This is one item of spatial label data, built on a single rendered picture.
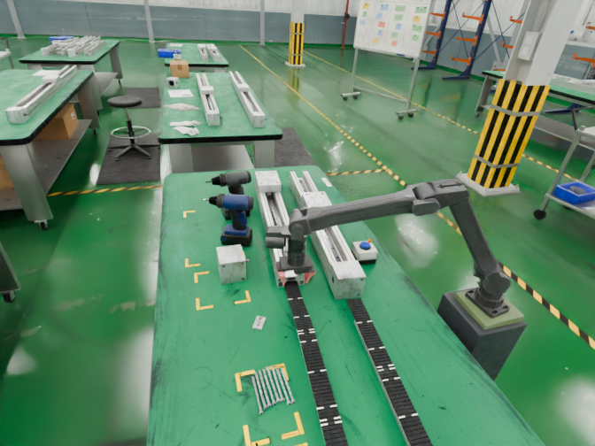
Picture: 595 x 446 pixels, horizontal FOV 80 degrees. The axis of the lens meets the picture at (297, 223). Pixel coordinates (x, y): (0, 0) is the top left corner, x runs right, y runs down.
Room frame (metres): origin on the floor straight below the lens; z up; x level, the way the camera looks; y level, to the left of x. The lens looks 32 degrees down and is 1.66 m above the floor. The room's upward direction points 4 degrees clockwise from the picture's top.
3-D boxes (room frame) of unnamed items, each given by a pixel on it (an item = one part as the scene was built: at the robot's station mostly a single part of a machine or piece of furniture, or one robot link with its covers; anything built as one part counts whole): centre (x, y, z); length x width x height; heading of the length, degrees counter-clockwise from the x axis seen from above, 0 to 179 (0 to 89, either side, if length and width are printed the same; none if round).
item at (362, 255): (1.15, -0.27, 0.81); 0.10 x 0.08 x 0.06; 104
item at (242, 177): (1.41, 0.32, 0.89); 0.20 x 0.08 x 0.22; 115
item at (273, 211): (1.35, 0.10, 0.82); 0.80 x 0.10 x 0.09; 14
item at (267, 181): (1.59, 0.16, 0.87); 0.16 x 0.11 x 0.07; 14
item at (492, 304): (0.91, -0.67, 0.84); 0.12 x 0.09 x 0.08; 26
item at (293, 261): (0.92, 0.00, 0.95); 0.10 x 0.07 x 0.07; 104
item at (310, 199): (1.39, -0.08, 0.87); 0.16 x 0.11 x 0.07; 14
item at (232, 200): (1.21, 0.28, 0.89); 0.20 x 0.08 x 0.22; 89
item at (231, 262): (1.01, 0.22, 0.83); 0.11 x 0.10 x 0.10; 110
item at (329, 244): (1.39, -0.08, 0.82); 0.80 x 0.10 x 0.09; 14
